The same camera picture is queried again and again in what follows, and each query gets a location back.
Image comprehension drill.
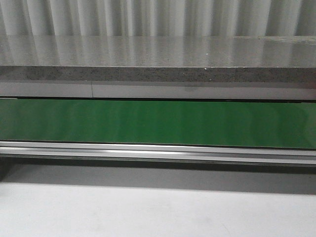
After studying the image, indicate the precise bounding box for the white pleated curtain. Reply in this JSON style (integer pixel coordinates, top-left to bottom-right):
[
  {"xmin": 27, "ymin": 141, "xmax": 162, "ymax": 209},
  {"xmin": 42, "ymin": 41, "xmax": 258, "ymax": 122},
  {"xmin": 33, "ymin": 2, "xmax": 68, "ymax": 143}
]
[{"xmin": 0, "ymin": 0, "xmax": 316, "ymax": 37}]

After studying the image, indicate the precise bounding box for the silver conveyor frame rail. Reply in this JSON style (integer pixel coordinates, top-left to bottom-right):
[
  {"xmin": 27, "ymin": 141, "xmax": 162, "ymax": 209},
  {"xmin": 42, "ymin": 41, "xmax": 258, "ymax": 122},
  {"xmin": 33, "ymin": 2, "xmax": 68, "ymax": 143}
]
[{"xmin": 0, "ymin": 141, "xmax": 316, "ymax": 165}]

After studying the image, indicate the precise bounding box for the green conveyor belt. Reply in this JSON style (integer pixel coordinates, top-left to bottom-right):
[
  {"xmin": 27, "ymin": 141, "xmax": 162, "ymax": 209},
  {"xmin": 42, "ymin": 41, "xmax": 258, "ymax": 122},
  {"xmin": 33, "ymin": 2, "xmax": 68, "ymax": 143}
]
[{"xmin": 0, "ymin": 99, "xmax": 316, "ymax": 149}]

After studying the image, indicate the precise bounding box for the grey speckled stone counter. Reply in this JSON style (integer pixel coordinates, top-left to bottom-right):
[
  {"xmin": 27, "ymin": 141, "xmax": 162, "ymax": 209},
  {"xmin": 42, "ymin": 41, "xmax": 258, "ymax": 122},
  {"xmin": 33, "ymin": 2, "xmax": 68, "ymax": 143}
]
[{"xmin": 0, "ymin": 36, "xmax": 316, "ymax": 101}]

